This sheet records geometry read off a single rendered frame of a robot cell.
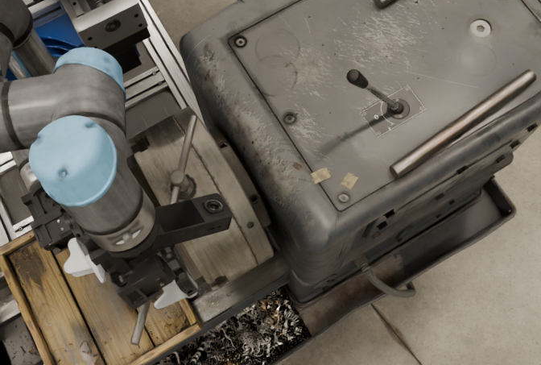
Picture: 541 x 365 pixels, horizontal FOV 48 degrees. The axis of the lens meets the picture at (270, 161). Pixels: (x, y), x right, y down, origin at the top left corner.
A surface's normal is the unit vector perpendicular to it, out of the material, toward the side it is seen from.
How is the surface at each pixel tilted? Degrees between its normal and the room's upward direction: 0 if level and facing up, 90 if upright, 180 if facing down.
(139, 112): 0
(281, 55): 0
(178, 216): 35
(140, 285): 72
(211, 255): 51
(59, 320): 0
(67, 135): 18
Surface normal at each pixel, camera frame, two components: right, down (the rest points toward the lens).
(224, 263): 0.44, 0.56
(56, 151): -0.19, -0.56
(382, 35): -0.03, -0.33
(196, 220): 0.23, -0.75
